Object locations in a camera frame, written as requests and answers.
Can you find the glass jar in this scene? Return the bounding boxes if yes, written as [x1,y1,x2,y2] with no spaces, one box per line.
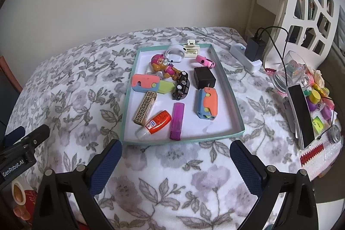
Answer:
[272,51,311,95]

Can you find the red dark furniture edge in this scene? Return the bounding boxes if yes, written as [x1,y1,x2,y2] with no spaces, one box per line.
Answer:
[0,55,23,93]

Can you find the black plugged charger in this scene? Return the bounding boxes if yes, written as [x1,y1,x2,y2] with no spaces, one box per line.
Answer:
[245,27,267,62]

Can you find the cream plastic clip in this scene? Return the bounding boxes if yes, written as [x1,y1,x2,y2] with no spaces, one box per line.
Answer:
[183,39,200,58]

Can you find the teal-rimmed white tray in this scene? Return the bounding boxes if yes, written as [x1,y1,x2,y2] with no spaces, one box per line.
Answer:
[120,44,245,145]

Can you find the tape roll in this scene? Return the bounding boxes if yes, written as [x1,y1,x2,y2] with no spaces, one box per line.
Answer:
[11,180,26,205]

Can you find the floral purple blanket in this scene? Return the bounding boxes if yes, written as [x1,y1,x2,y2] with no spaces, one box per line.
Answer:
[7,27,301,229]

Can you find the black power adapter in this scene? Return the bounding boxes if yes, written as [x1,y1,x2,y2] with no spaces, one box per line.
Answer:
[194,67,216,89]

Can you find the white shelf unit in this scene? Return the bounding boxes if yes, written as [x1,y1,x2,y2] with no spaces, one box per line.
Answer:
[252,0,344,69]

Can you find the pink small watch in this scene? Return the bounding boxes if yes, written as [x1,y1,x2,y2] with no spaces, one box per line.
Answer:
[195,55,216,69]

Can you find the black toy car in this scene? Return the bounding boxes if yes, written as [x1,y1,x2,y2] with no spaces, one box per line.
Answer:
[172,71,190,100]

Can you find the purple rectangular tube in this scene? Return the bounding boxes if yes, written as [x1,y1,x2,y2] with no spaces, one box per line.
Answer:
[169,103,185,141]

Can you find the gold greek-key lighter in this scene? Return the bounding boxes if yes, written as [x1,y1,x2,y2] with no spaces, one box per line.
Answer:
[133,91,157,126]

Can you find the white power strip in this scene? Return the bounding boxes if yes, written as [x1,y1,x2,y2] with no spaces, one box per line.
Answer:
[230,43,262,73]

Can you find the black phone on stand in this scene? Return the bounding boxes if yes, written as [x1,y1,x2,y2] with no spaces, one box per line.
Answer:
[287,84,315,150]

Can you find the red white small bottle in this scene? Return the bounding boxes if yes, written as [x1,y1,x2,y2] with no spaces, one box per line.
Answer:
[136,110,172,139]

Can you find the coral blue green folding toy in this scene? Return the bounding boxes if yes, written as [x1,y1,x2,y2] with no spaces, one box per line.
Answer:
[131,74,175,94]

